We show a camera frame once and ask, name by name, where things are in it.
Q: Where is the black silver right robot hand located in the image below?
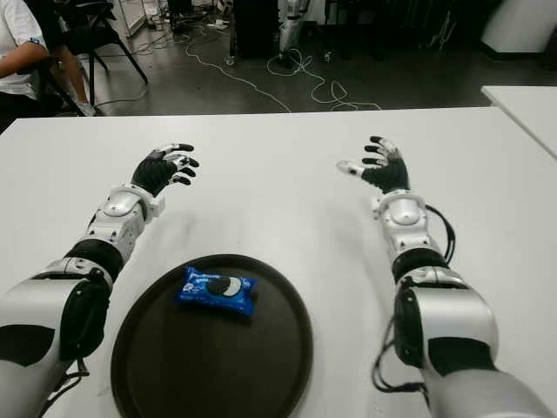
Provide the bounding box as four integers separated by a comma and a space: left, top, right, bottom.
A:
335, 135, 411, 195

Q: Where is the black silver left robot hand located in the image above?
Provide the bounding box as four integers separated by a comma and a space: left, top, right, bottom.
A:
131, 142, 200, 196

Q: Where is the blue Oreo packet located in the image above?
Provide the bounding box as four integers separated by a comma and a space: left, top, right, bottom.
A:
174, 264, 260, 326

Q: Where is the black stand with caster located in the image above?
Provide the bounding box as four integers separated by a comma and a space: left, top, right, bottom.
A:
311, 0, 384, 62

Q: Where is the black folding chair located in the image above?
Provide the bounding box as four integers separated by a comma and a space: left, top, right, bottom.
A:
32, 0, 150, 117

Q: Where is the folded metal stand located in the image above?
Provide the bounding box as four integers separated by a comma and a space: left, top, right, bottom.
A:
428, 8, 453, 50

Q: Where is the white cabinet panel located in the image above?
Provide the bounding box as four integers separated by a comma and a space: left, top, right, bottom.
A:
121, 0, 150, 38

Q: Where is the white side table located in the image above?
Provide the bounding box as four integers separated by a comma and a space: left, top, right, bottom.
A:
480, 85, 557, 160

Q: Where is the silver robot leg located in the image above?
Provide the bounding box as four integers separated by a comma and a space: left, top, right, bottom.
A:
278, 0, 311, 66

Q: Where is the black cabinet on casters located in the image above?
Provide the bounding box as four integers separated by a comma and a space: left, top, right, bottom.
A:
225, 0, 282, 67

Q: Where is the dark brown round tray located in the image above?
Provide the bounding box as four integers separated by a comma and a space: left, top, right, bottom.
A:
111, 253, 315, 418

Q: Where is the seated person in white shirt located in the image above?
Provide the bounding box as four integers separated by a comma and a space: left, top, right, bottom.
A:
0, 0, 97, 131

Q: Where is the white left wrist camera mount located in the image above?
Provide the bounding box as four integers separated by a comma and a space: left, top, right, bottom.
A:
146, 195, 167, 221

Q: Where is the grey floor cable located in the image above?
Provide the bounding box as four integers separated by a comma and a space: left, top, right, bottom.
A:
92, 81, 150, 109

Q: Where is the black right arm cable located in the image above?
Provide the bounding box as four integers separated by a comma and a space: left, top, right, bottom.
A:
372, 204, 457, 393

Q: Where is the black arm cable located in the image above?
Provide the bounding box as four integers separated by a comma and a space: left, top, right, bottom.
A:
41, 352, 91, 406
372, 204, 457, 393

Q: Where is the looped white floor cable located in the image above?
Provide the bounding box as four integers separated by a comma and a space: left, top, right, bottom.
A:
266, 47, 384, 113

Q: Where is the long white floor cable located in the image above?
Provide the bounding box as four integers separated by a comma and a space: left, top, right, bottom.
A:
185, 34, 292, 114

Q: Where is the white curved pedestal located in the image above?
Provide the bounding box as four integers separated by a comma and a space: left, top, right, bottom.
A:
480, 0, 557, 57

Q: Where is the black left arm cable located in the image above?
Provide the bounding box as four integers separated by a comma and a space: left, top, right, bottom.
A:
41, 352, 91, 406

